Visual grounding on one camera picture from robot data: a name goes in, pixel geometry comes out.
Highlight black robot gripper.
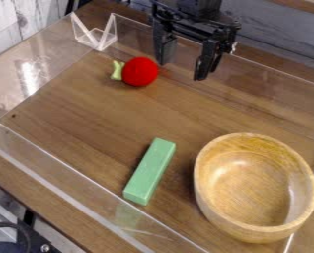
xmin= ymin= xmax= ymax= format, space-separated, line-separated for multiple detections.
xmin=152 ymin=0 xmax=242 ymax=81

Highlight red ball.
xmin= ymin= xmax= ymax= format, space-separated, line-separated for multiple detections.
xmin=122 ymin=57 xmax=158 ymax=87

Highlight long green rectangular block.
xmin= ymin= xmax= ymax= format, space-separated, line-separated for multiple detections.
xmin=124 ymin=138 xmax=176 ymax=206

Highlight wooden bowl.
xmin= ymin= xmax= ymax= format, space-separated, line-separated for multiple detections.
xmin=193 ymin=132 xmax=314 ymax=244

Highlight black metal clamp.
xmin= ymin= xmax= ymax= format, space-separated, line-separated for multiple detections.
xmin=18 ymin=210 xmax=62 ymax=253

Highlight clear acrylic corner bracket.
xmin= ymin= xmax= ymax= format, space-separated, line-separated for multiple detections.
xmin=70 ymin=13 xmax=118 ymax=51

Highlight clear acrylic tray wall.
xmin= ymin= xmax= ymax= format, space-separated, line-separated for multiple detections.
xmin=0 ymin=14 xmax=314 ymax=253

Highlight black cable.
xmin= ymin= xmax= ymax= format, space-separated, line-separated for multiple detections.
xmin=0 ymin=221 xmax=34 ymax=253

